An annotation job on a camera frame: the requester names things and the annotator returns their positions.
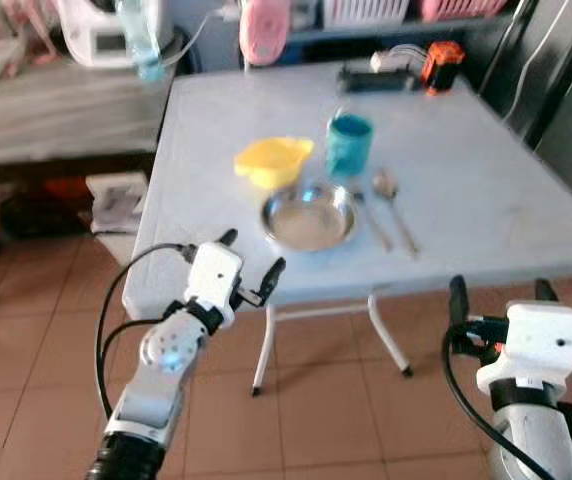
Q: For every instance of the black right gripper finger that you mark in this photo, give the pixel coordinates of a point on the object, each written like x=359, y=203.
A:
x=458, y=297
x=546, y=291

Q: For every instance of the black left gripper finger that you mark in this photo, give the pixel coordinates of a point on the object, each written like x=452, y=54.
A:
x=272, y=277
x=228, y=238

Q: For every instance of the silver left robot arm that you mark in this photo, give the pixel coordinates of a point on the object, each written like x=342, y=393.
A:
x=156, y=385

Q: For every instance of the stainless steel plate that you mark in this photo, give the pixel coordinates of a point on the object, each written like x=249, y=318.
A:
x=309, y=217

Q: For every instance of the yellow plastic bowl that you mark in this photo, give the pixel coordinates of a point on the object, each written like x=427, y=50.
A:
x=274, y=162

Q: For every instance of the white folding table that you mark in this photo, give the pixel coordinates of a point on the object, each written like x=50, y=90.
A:
x=466, y=190

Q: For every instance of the steel fork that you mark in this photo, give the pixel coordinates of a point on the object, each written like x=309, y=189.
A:
x=372, y=218

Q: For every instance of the white grey carton box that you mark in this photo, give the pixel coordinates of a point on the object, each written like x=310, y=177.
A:
x=116, y=205

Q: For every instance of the steel spoon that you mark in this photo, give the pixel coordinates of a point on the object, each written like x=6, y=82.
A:
x=385, y=184

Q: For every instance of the teal plastic cup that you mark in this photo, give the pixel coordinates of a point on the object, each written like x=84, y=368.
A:
x=348, y=148

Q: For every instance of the grey low shelf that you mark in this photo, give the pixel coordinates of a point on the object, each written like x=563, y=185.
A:
x=66, y=115

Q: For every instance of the clear plastic water bottle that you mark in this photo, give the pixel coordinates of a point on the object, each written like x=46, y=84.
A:
x=142, y=45

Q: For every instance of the flat black charger box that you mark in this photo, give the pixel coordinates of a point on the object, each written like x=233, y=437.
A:
x=371, y=79

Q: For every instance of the orange black battery pack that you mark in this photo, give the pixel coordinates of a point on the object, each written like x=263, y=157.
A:
x=443, y=67

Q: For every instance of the white kitchen appliance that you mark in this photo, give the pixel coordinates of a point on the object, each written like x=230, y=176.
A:
x=96, y=35

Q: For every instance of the white plastic basket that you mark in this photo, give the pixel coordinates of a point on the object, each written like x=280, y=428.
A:
x=366, y=10

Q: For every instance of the pink plastic basket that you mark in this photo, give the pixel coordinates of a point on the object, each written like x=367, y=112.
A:
x=466, y=8

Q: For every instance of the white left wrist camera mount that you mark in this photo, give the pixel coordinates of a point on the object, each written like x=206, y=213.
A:
x=214, y=280

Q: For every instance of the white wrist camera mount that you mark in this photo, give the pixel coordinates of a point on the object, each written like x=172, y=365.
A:
x=214, y=280
x=531, y=345

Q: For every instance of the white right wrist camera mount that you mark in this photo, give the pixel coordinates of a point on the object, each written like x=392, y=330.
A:
x=531, y=345

